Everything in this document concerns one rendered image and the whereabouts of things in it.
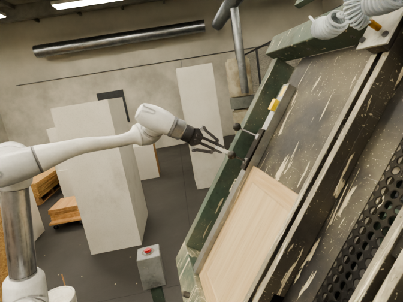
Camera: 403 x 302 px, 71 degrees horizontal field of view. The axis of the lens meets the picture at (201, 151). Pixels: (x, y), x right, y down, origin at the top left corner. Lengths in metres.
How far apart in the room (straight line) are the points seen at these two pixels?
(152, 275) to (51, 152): 0.84
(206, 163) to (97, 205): 2.08
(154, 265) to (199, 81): 3.51
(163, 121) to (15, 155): 0.52
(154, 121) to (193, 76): 3.51
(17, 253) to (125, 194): 2.14
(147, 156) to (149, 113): 4.83
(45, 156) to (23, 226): 0.35
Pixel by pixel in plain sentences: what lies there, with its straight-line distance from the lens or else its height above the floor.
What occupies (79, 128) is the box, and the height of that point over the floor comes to 1.50.
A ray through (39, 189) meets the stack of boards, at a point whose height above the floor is 0.29.
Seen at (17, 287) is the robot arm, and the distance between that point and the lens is 1.43.
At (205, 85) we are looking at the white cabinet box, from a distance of 4.65.
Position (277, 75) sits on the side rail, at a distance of 1.54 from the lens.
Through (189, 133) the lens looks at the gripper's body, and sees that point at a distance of 1.20.
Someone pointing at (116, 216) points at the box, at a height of 0.43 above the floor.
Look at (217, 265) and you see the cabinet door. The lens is 1.27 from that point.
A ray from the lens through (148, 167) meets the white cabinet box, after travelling 6.04.
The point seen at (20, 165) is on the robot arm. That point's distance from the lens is 1.09.
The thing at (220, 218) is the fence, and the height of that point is 1.14.
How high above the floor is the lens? 1.73
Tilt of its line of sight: 13 degrees down
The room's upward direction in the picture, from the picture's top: 10 degrees counter-clockwise
